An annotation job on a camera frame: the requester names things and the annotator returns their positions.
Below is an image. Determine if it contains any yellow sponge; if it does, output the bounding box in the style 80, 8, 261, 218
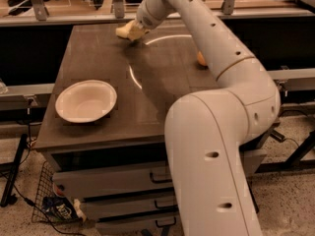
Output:
115, 24, 137, 40

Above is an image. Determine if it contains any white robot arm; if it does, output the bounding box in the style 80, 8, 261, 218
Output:
136, 0, 280, 236

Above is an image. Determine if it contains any orange fruit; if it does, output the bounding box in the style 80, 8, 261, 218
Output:
197, 51, 208, 67

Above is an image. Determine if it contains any white bowl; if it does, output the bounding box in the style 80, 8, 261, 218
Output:
55, 80, 117, 123

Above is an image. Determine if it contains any grey drawer cabinet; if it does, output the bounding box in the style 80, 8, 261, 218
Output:
34, 18, 272, 236

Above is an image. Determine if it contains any blue snack bag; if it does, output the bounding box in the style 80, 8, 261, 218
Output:
42, 197, 78, 221

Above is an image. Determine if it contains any black table leg left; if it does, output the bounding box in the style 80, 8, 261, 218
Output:
0, 134, 28, 207

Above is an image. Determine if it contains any top drawer with handle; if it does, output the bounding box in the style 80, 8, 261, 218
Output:
52, 144, 266, 201

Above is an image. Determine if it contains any drawer with handle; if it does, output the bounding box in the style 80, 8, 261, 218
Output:
95, 209, 180, 235
52, 144, 266, 201
81, 190, 177, 220

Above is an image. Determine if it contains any middle drawer with handle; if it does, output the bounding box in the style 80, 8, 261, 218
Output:
81, 190, 177, 220

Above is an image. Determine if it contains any bottom drawer with handle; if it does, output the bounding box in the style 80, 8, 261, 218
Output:
95, 209, 180, 235

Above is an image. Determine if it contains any wire basket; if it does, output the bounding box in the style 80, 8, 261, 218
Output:
31, 162, 80, 224

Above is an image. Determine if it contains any black cable on floor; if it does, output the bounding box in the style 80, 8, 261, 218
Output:
0, 170, 87, 236

